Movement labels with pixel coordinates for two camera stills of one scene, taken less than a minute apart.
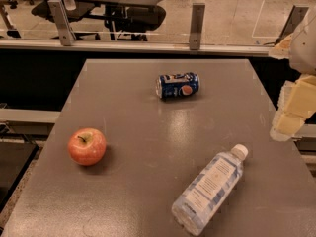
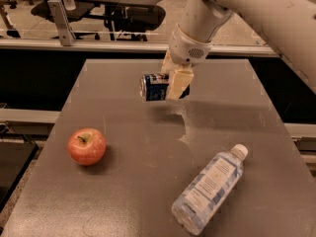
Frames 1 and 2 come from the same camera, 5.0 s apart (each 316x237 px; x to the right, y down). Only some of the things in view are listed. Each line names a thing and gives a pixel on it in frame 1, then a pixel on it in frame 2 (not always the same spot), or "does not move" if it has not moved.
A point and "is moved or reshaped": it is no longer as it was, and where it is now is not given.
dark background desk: (116, 1) does not move
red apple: (87, 146) does not move
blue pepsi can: (181, 85) is moved or reshaped
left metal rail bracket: (66, 34) does not move
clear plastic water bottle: (200, 202) does not move
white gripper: (305, 51) to (186, 50)
